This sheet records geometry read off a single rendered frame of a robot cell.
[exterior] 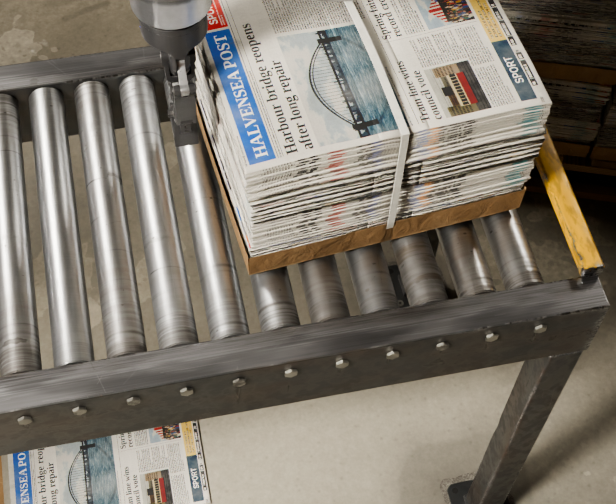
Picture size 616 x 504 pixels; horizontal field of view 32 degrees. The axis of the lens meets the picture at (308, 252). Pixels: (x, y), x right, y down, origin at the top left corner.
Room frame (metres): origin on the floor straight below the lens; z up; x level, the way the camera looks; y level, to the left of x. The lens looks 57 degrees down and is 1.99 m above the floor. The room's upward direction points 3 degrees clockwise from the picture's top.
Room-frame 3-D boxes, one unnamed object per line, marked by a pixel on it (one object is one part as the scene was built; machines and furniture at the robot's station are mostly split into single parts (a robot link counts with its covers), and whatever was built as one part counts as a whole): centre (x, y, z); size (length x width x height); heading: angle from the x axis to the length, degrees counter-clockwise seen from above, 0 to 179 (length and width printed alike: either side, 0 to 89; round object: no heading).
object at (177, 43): (0.86, 0.16, 1.09); 0.08 x 0.07 x 0.09; 15
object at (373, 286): (0.90, -0.04, 0.77); 0.47 x 0.05 x 0.05; 14
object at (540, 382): (0.72, -0.35, 0.34); 0.06 x 0.06 x 0.68; 14
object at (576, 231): (0.96, -0.31, 0.81); 0.43 x 0.03 x 0.02; 14
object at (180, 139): (0.86, 0.16, 0.93); 0.03 x 0.01 x 0.07; 105
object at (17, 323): (0.79, 0.40, 0.77); 0.47 x 0.05 x 0.05; 14
